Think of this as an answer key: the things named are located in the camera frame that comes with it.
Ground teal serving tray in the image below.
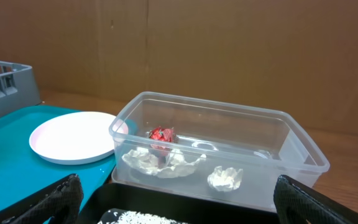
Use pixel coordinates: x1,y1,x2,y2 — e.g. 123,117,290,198
0,105,116,211

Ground large white plate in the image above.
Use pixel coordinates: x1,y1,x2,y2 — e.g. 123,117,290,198
29,111,116,166

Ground white rice grains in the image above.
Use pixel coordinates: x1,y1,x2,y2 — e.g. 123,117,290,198
98,208,181,224

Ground black waste tray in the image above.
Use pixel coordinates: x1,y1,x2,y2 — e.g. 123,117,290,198
76,183,279,224

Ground white tissue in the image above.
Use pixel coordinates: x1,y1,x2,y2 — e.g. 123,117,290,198
121,147,206,179

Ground grey dishwasher rack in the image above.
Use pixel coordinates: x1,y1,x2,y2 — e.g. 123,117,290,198
0,61,42,118

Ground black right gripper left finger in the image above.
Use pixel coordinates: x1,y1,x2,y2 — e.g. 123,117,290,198
0,174,84,224

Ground clear plastic waste bin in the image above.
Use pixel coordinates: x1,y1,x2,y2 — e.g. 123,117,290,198
109,92,330,212

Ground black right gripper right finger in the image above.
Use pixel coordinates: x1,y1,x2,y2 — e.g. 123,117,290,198
273,175,358,224

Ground red snack wrapper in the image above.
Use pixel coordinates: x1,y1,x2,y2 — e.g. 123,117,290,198
148,127,177,167

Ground brown cardboard backdrop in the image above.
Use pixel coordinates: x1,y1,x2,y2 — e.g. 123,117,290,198
0,0,358,134

